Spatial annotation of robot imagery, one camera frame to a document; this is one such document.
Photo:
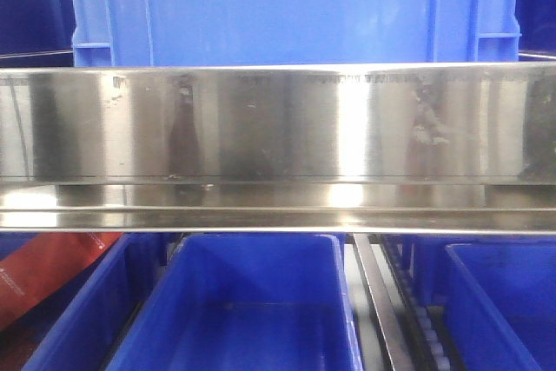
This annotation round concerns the large blue crate upper shelf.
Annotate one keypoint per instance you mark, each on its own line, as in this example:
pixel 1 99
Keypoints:
pixel 131 33

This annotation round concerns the blue bin lower centre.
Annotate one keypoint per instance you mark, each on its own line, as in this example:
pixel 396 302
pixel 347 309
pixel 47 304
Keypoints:
pixel 247 302

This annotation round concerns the blue bin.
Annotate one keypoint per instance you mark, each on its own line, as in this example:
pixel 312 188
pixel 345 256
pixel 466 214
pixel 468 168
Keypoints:
pixel 77 327
pixel 500 307
pixel 247 302

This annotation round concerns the white roller track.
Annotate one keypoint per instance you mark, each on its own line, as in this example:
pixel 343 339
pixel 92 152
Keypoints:
pixel 430 344

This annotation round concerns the red package in bin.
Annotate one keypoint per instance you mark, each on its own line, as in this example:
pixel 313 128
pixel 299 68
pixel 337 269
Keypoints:
pixel 45 264

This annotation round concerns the blue bin lower right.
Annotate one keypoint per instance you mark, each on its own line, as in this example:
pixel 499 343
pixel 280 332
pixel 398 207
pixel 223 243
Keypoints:
pixel 500 307

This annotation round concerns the blue bin lower left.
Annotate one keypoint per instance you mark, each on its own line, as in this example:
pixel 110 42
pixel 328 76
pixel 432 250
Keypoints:
pixel 77 327

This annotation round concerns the stainless steel shelf front rail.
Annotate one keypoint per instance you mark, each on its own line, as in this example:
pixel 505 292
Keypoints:
pixel 432 149

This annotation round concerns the steel divider rail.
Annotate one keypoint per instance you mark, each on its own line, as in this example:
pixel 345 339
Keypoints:
pixel 394 349

